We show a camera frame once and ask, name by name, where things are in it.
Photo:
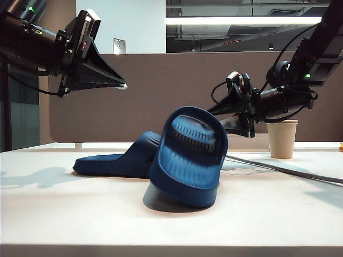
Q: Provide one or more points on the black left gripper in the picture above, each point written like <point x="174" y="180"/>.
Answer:
<point x="67" y="56"/>

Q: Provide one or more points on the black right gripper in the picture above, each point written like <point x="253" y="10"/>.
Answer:
<point x="254" y="112"/>

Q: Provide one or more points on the dark blue rubber slipper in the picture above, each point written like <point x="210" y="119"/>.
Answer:
<point x="185" y="184"/>
<point x="107" y="166"/>

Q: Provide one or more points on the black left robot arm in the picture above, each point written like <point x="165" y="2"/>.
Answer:
<point x="26" y="40"/>

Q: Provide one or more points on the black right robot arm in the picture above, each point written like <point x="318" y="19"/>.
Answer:
<point x="281" y="104"/>

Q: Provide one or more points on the beige paper cup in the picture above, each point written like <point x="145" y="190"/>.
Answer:
<point x="281" y="142"/>

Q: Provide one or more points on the brown desk partition panel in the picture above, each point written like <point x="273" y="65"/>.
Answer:
<point x="160" y="88"/>

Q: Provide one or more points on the white partition foot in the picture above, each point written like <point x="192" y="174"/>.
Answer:
<point x="78" y="146"/>

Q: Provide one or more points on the red ceiling sign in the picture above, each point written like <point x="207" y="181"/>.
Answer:
<point x="231" y="42"/>

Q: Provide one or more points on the white ceiling light strip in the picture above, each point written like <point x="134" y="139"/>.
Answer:
<point x="241" y="21"/>

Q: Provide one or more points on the small yellow object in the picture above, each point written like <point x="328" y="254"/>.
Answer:
<point x="341" y="146"/>

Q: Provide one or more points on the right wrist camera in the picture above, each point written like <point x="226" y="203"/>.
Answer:
<point x="238" y="80"/>

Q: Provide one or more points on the silver metal wall plate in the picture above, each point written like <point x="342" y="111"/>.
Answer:
<point x="119" y="46"/>

